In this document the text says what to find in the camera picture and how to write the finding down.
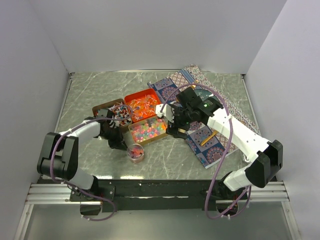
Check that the gold knife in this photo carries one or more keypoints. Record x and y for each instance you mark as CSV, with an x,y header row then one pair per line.
x,y
208,138

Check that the aluminium rail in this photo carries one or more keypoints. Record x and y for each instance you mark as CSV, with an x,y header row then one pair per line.
x,y
48,194

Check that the gold tin colourful jelly candies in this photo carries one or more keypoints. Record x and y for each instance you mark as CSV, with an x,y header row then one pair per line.
x,y
148,130

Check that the orange tin lollipop candies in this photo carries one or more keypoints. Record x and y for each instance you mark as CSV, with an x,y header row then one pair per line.
x,y
143,104

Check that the patterned blue placemat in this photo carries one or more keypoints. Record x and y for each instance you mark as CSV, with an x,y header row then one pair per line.
x,y
213,150

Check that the silver metal scoop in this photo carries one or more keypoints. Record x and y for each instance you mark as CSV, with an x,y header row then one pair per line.
x,y
245,159

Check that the teal round plate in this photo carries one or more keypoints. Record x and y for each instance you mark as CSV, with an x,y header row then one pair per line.
x,y
204,94

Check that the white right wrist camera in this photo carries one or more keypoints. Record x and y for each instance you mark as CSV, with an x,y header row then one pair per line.
x,y
165,111

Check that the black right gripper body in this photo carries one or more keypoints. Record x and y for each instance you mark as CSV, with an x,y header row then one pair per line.
x,y
182,118

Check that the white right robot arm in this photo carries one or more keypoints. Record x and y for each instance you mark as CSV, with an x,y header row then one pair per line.
x,y
265,157

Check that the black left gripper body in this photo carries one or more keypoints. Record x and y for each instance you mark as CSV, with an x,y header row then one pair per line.
x,y
112,133

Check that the clear plastic jar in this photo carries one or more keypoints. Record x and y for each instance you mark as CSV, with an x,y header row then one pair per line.
x,y
135,153

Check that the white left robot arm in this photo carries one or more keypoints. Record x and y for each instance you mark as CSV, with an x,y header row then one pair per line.
x,y
59,155

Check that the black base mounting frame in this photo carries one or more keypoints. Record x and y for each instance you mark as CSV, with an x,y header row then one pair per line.
x,y
142,195

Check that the gold round jar lid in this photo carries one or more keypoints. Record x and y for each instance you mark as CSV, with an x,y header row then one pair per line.
x,y
182,129

